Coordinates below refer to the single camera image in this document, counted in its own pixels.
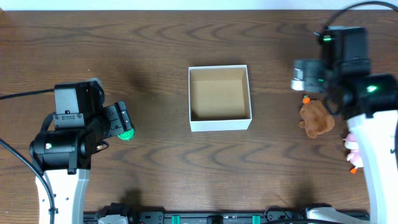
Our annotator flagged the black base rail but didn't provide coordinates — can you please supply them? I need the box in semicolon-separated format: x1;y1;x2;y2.
83;202;371;224

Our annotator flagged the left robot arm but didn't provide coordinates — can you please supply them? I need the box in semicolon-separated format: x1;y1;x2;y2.
30;78;135;223

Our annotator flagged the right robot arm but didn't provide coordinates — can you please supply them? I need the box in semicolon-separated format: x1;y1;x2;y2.
291;26;397;223

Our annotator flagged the green round toy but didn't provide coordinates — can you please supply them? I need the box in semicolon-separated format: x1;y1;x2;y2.
118;128;135;141

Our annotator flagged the white cardboard box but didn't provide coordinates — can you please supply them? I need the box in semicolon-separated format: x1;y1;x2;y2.
188;65;252;132

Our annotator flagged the brown plush bear toy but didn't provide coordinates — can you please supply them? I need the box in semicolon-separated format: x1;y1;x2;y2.
299;95;335;139

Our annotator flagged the pink duck toy with hat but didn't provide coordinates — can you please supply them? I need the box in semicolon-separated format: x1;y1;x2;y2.
343;133;363;174

